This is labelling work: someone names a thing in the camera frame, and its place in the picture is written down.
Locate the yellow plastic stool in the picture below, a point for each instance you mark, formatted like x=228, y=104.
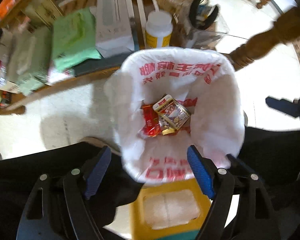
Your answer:
x=137, y=212

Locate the white bottle yellow label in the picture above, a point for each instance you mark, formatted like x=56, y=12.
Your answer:
x=157, y=25

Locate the cream carton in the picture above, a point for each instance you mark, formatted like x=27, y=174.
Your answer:
x=42, y=7

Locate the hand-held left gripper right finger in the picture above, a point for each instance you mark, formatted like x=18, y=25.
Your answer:
x=201, y=172

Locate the pale green wipes pack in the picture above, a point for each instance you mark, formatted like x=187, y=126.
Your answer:
x=30, y=62

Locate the person's black trousers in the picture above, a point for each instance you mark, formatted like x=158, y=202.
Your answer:
x=27, y=160

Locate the white ribbed print box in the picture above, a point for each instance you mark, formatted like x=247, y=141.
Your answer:
x=112, y=17

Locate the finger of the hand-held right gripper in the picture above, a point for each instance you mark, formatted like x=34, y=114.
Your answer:
x=281, y=106

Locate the green packet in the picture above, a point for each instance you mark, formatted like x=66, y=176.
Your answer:
x=72, y=37

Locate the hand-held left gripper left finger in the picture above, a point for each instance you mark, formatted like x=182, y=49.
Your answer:
x=97, y=172

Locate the white bag lined bin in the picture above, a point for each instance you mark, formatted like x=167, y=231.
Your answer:
x=215, y=105

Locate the orange packet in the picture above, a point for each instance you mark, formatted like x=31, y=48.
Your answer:
x=5, y=6

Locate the yellow red cigarette box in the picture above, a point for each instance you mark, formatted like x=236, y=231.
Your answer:
x=172, y=112

